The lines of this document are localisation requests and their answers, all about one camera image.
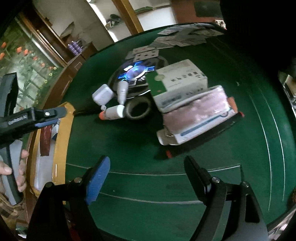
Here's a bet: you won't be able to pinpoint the green and white medicine box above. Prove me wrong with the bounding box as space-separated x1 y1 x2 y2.
145 59 208 113

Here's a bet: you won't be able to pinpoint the white blue orange medicine box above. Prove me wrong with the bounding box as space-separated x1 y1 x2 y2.
157 97 239 146

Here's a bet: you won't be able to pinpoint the purple bottles on cabinet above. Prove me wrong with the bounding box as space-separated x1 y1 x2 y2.
67 41 82 56

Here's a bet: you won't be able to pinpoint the pink cotton pad pack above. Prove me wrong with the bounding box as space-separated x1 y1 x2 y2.
163 85 238 135

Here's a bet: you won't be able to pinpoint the dark red foil pouch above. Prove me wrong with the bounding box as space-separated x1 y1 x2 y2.
40 125 52 156

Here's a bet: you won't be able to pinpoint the black marker with red cap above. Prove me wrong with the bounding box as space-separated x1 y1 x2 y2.
166 111 245 159

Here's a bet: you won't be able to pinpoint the white square plastic case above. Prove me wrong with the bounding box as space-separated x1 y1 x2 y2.
92 84 114 105

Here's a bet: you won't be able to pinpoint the scattered playing cards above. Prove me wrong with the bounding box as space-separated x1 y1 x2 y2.
125 23 224 60

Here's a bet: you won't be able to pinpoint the person's left hand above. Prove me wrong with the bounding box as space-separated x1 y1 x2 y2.
0 148 30 193

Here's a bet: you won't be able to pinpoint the roll of adhesive tape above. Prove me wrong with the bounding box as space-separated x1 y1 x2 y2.
125 96 151 120

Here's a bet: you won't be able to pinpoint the yellow cardboard storage box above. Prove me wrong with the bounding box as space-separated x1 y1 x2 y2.
27 102 75 196

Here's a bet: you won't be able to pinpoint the round mahjong table centre console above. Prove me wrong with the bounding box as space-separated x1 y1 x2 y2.
108 56 168 99

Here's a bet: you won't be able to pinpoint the white bottle with orange cap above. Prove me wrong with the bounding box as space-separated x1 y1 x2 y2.
99 104 125 120

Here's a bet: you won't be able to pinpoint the wooden cabinet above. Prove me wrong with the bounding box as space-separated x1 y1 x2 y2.
16 9 97 108

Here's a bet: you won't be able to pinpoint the white and black medicine box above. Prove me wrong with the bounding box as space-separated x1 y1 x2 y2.
52 123 60 141

